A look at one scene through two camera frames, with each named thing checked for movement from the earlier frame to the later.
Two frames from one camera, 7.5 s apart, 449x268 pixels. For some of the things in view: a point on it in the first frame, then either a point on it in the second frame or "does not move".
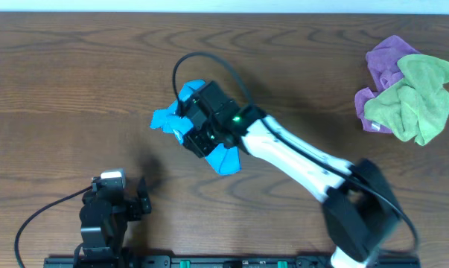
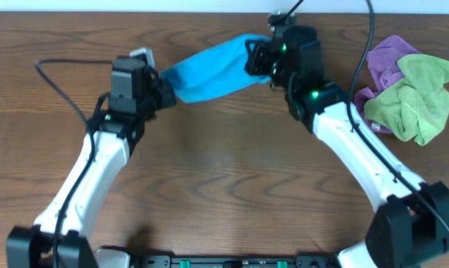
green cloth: (415, 108) does not move
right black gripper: (196, 144) to (257, 54)
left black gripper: (136, 204) to (164, 86)
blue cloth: (223, 161) to (217, 71)
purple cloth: (382, 63) does not move
